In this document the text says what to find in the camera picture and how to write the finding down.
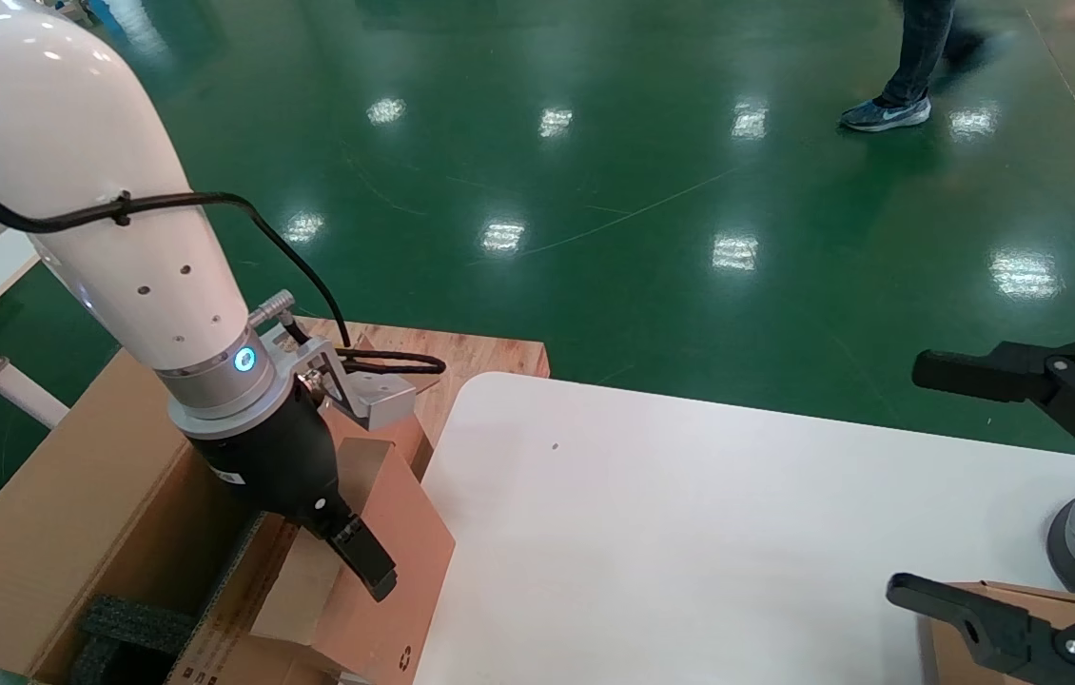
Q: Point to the wooden pallet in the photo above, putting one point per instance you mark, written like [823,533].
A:
[480,357]

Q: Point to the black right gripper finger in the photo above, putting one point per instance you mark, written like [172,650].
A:
[994,633]
[1070,381]

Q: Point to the person in yellow coat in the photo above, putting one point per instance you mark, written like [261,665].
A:
[913,48]

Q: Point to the small brown cardboard box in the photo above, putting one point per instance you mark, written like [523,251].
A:
[942,656]
[385,637]

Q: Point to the big brown cardboard box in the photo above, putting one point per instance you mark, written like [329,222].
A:
[43,533]

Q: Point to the black foam padding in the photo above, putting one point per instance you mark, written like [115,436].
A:
[133,623]

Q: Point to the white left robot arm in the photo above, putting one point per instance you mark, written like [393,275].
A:
[71,143]

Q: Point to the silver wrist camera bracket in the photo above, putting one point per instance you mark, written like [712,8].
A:
[381,400]

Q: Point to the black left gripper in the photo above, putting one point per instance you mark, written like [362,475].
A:
[271,457]

